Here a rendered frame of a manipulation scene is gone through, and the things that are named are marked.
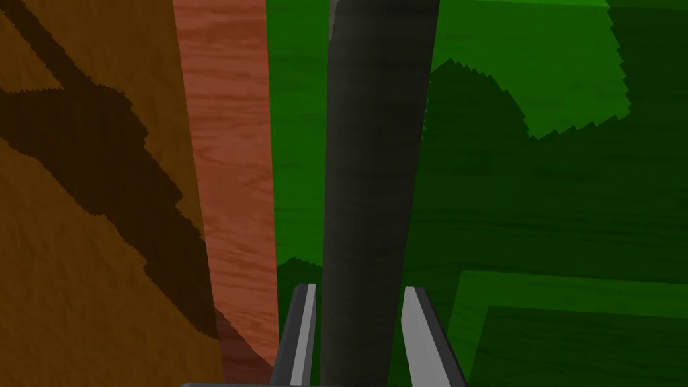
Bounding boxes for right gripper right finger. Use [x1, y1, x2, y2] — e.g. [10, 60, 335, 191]
[400, 286, 468, 387]

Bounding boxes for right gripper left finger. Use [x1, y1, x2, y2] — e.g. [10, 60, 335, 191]
[270, 283, 318, 387]

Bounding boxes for dark grey door handle bar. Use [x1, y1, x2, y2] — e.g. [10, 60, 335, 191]
[319, 0, 441, 387]

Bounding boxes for green door leaf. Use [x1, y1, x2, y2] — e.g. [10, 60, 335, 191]
[265, 0, 688, 387]

